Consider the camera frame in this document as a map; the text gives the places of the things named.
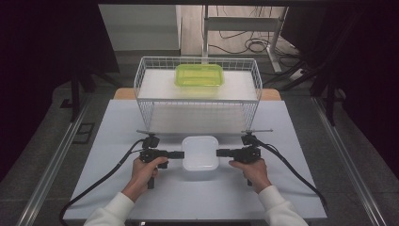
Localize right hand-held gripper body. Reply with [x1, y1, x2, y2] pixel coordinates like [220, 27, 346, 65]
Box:
[231, 128, 274, 186]

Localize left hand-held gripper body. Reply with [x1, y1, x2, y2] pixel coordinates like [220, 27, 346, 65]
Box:
[136, 129, 170, 190]

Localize white lidded food container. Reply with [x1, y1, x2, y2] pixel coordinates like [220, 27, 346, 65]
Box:
[181, 135, 220, 172]

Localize white wire shelf rack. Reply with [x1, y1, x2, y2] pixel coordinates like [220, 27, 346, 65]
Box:
[134, 56, 263, 137]

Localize green lidded food container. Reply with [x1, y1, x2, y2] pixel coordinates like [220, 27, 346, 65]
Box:
[174, 63, 225, 95]

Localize person's right hand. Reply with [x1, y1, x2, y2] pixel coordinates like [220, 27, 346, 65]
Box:
[228, 158, 272, 193]

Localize person's left hand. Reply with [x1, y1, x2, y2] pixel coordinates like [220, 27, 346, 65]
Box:
[126, 155, 169, 197]

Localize white table sheet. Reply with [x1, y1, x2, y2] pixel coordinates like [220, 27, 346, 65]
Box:
[62, 99, 327, 220]

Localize black floor plate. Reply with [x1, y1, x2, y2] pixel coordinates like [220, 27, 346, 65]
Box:
[72, 122, 96, 145]

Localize white power strip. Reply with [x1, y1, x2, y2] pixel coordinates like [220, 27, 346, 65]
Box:
[288, 68, 307, 82]

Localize black stand legs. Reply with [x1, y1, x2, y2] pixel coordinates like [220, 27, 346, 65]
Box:
[59, 70, 123, 123]
[263, 60, 346, 126]

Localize dark curtain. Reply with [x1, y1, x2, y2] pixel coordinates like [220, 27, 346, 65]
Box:
[0, 0, 120, 183]
[280, 0, 399, 180]

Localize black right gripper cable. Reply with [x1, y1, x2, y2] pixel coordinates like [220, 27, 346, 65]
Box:
[255, 139, 329, 212]

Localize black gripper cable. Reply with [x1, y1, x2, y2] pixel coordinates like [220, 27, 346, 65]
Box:
[255, 139, 329, 212]
[59, 138, 149, 226]

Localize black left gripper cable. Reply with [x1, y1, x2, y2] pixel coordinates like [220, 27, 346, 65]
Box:
[59, 138, 149, 226]

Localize metal floor rail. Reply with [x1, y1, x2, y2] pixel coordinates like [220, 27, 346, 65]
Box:
[15, 97, 92, 226]
[310, 95, 389, 226]

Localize black floor cables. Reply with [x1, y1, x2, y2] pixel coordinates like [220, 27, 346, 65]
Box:
[208, 6, 302, 69]

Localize white metal desk frame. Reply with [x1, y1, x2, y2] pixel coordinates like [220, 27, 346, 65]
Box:
[201, 4, 290, 73]

